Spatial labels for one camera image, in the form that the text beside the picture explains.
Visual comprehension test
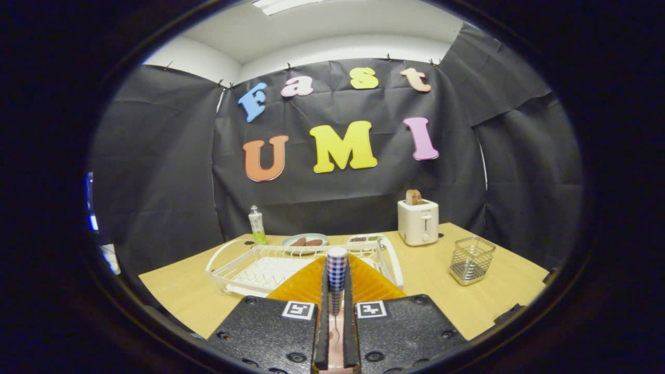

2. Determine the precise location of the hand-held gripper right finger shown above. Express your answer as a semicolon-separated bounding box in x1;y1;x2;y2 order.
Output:
343;253;468;374

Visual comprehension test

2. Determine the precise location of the pale green plate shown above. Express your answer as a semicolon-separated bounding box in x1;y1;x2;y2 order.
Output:
281;233;329;254

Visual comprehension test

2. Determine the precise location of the clear wire basket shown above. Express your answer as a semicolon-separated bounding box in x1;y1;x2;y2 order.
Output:
449;236;497;286

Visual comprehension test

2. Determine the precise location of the pink plate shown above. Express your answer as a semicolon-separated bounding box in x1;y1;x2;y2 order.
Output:
312;306;362;374

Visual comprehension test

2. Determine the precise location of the white divided seasoning tray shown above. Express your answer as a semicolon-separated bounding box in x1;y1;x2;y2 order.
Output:
347;234;385;248

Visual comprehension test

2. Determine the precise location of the white wire dish rack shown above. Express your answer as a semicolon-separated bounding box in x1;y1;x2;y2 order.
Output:
205;235;404;298

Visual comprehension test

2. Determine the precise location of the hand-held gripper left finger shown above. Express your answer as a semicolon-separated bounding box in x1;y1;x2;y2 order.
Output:
207;255;331;374

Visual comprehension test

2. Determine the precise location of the white ribbed drip tray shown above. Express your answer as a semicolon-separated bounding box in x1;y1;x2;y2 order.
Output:
226;256;323;298

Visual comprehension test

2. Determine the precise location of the green squeeze bottle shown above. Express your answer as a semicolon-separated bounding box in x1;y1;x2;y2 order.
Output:
248;205;269;246

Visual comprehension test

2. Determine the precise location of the cream toaster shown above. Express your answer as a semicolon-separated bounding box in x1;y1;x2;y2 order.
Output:
397;198;440;247

